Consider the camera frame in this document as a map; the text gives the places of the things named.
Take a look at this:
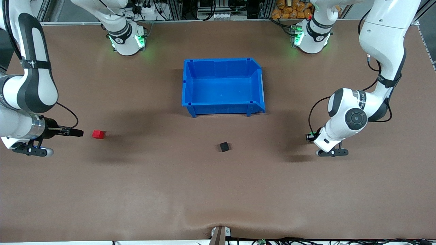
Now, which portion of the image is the grey table edge bracket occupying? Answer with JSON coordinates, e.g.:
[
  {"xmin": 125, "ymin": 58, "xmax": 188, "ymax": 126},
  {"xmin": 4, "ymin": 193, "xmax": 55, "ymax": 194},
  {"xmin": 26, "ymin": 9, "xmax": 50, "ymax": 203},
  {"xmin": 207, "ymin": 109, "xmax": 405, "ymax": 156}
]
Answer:
[{"xmin": 211, "ymin": 227, "xmax": 231, "ymax": 238}]

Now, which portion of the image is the blue plastic storage bin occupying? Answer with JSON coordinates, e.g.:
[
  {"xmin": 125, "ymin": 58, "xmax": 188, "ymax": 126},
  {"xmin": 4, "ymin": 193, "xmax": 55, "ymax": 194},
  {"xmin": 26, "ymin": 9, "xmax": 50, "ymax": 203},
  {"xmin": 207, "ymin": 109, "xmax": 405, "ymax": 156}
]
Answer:
[{"xmin": 182, "ymin": 58, "xmax": 266, "ymax": 118}]

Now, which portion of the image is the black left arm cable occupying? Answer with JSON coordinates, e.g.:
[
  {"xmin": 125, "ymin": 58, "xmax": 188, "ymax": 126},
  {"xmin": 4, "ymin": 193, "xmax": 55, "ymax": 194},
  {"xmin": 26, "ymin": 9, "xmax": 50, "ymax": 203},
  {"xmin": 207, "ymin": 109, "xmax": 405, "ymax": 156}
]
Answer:
[{"xmin": 308, "ymin": 10, "xmax": 393, "ymax": 136}]

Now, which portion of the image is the orange packaged items pile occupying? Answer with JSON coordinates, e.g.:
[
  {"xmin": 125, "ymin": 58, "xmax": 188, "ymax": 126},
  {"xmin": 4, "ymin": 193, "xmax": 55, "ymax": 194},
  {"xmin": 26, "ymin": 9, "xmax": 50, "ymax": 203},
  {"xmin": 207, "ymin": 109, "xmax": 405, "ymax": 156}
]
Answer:
[{"xmin": 271, "ymin": 0, "xmax": 314, "ymax": 19}]

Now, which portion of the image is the white power strip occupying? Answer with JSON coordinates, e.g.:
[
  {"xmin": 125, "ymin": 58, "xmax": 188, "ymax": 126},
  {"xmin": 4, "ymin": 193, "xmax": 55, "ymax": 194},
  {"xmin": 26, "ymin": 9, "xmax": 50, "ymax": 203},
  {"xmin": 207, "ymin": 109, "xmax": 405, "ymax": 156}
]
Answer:
[{"xmin": 135, "ymin": 2, "xmax": 163, "ymax": 21}]

